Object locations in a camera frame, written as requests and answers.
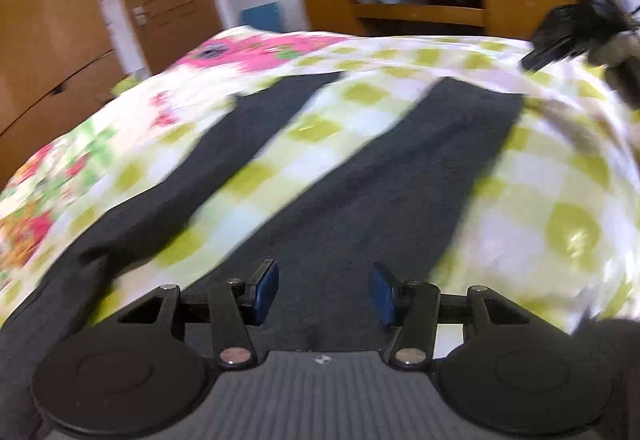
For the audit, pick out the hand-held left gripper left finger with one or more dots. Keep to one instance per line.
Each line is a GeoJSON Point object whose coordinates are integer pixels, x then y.
{"type": "Point", "coordinates": [266, 292]}

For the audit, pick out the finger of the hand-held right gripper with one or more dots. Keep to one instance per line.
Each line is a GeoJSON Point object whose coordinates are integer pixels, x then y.
{"type": "Point", "coordinates": [555, 38]}

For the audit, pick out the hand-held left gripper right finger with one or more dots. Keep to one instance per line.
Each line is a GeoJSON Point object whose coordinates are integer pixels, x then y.
{"type": "Point", "coordinates": [381, 292]}

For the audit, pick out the dark grey pants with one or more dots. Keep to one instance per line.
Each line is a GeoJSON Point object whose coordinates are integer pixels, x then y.
{"type": "Point", "coordinates": [360, 220]}

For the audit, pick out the wooden cabinet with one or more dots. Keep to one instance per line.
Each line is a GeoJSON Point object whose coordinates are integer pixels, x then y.
{"type": "Point", "coordinates": [520, 8]}

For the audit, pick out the green checked plastic sheet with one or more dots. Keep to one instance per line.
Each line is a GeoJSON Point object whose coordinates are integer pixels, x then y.
{"type": "Point", "coordinates": [550, 170]}

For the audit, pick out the floral printed quilt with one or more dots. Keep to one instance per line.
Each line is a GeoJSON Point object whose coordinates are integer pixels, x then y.
{"type": "Point", "coordinates": [75, 160]}

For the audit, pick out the blue foam mat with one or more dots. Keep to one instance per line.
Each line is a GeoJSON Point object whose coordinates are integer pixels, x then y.
{"type": "Point", "coordinates": [261, 16]}

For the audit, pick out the wooden wardrobe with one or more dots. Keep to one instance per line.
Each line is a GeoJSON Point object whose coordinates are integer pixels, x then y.
{"type": "Point", "coordinates": [45, 20]}

